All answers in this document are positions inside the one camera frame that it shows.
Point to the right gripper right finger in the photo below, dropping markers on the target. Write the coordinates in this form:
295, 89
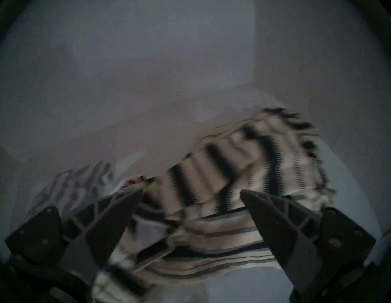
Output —
284, 226

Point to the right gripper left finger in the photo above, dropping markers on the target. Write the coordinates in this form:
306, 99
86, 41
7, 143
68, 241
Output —
100, 226

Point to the white top with red print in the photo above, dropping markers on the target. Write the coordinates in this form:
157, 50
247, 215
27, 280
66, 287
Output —
123, 185

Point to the grey white striped top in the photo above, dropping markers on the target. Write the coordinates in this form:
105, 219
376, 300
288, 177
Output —
76, 180

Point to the beige black striped top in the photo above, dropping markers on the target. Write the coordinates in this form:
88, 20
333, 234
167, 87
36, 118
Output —
232, 158

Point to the white wardrobe body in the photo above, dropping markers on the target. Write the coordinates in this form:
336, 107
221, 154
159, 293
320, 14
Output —
152, 61

